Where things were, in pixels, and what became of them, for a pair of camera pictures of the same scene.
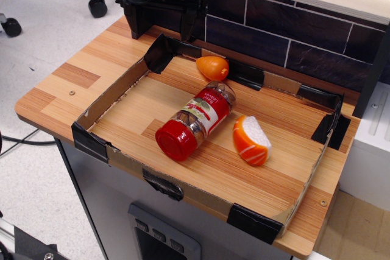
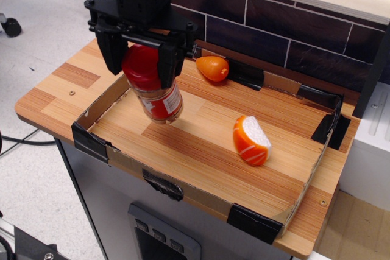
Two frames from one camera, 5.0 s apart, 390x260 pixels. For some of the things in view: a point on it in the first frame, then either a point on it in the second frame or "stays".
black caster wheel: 12,27 stays
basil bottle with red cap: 178,137 -> 141,65
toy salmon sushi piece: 251,143 stays
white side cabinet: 367,173 stays
